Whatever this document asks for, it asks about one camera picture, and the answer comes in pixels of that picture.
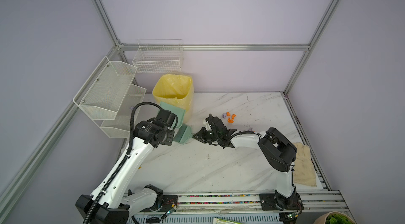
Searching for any white mesh shelf upper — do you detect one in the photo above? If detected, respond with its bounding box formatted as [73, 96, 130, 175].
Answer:
[73, 57, 137, 120]

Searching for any cream trash bin yellow liner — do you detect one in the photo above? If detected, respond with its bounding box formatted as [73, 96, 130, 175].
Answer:
[153, 74, 194, 123]

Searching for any orange purple scraps back cluster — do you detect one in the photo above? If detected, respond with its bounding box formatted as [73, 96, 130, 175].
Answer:
[221, 112, 237, 124]

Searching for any white mesh shelf lower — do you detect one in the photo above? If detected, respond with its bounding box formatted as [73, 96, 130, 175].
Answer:
[100, 84, 146, 138]

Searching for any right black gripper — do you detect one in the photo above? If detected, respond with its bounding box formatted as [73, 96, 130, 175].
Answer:
[192, 127, 220, 144]

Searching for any aluminium front rail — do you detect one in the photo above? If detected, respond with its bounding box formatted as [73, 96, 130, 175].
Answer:
[144, 190, 350, 222]

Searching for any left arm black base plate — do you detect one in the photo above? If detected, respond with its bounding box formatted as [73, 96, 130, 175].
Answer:
[139, 193, 178, 213]

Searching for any white wire basket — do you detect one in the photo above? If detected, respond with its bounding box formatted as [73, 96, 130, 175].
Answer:
[132, 39, 184, 74]

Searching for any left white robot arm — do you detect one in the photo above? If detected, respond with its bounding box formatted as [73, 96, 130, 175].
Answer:
[76, 103, 178, 224]

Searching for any green plastic dustpan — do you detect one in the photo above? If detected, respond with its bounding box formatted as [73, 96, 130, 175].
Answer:
[159, 102, 186, 129]

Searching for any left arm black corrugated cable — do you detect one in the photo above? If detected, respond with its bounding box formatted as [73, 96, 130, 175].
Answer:
[83, 102, 163, 224]

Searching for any beige cloth rag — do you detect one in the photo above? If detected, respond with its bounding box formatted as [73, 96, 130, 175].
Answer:
[293, 142, 317, 187]

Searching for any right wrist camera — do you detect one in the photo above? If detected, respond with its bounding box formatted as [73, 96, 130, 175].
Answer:
[203, 120, 212, 131]

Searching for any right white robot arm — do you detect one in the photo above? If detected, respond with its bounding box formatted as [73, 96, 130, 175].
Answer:
[193, 114, 298, 210]

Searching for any white mesh shelf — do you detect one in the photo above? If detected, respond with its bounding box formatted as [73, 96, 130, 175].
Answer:
[100, 84, 146, 138]
[73, 57, 137, 120]

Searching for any green hand brush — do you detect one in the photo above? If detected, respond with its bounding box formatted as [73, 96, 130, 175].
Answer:
[173, 124, 192, 144]

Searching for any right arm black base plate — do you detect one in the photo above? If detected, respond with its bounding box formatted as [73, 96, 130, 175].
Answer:
[259, 188, 304, 211]

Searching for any green plant in pot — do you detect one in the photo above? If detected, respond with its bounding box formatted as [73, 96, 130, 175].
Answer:
[314, 212, 356, 224]

